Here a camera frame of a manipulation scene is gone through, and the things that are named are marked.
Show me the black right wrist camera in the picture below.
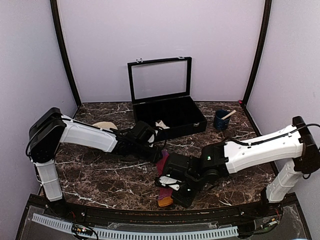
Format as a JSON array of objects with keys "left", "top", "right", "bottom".
[{"left": 162, "top": 153, "right": 200, "bottom": 180}]

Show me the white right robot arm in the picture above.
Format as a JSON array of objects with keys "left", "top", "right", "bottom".
[{"left": 155, "top": 116, "right": 320, "bottom": 217}]

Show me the maroon purple orange sock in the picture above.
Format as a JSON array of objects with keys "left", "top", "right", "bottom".
[{"left": 156, "top": 150, "right": 174, "bottom": 207}]

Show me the black display box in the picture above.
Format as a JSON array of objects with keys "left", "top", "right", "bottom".
[{"left": 127, "top": 56, "right": 208, "bottom": 142}]

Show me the black corner post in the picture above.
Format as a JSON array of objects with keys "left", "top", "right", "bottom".
[
  {"left": 49, "top": 0, "right": 82, "bottom": 108},
  {"left": 241, "top": 0, "right": 272, "bottom": 109}
]

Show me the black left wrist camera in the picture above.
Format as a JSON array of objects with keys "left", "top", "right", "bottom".
[{"left": 131, "top": 121, "right": 157, "bottom": 145}]

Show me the black left corner post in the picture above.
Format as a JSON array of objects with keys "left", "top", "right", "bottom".
[{"left": 49, "top": 0, "right": 82, "bottom": 108}]

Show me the black front table rail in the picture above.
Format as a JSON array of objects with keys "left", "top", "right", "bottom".
[{"left": 24, "top": 192, "right": 298, "bottom": 227}]

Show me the white slotted cable duct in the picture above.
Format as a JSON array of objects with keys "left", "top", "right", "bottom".
[{"left": 31, "top": 213, "right": 239, "bottom": 240}]

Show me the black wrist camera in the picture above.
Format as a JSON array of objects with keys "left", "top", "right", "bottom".
[
  {"left": 162, "top": 153, "right": 200, "bottom": 180},
  {"left": 131, "top": 121, "right": 157, "bottom": 145}
]

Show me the black right corner post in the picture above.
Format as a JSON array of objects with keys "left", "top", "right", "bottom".
[{"left": 241, "top": 0, "right": 272, "bottom": 109}]

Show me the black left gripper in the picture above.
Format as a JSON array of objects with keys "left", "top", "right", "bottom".
[{"left": 131, "top": 142, "right": 163, "bottom": 163}]

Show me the wooden stick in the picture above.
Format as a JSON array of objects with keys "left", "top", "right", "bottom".
[{"left": 221, "top": 110, "right": 237, "bottom": 120}]

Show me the dark blue mug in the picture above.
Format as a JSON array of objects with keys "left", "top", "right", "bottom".
[{"left": 213, "top": 109, "right": 231, "bottom": 131}]

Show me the brown and white sock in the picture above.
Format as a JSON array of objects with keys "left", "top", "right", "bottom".
[{"left": 155, "top": 120, "right": 170, "bottom": 130}]

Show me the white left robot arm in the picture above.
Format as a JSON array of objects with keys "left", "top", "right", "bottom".
[{"left": 25, "top": 107, "right": 162, "bottom": 218}]

